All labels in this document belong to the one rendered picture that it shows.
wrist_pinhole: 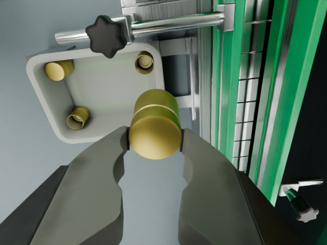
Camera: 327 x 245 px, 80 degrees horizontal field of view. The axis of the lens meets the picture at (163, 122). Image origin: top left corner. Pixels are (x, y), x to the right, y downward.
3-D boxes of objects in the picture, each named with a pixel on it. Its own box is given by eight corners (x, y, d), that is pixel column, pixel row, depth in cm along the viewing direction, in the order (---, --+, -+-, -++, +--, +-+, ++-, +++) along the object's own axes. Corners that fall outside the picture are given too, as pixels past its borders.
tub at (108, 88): (168, 113, 46) (170, 134, 39) (75, 123, 47) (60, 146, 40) (159, 33, 38) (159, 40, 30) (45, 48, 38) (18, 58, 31)
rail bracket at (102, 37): (212, 27, 25) (252, 42, 15) (85, 43, 26) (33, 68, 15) (213, 0, 24) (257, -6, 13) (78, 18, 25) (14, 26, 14)
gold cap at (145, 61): (152, 77, 36) (153, 70, 40) (156, 57, 34) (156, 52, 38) (133, 72, 35) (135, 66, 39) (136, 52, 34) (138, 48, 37)
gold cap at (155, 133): (134, 87, 15) (124, 112, 11) (180, 89, 15) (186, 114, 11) (135, 127, 17) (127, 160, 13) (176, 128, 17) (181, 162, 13)
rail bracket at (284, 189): (289, 156, 38) (346, 222, 26) (253, 160, 38) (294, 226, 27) (293, 139, 36) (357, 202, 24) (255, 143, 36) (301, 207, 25)
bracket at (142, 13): (190, 26, 32) (198, 30, 26) (132, 33, 32) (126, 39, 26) (190, -1, 30) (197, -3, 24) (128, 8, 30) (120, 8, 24)
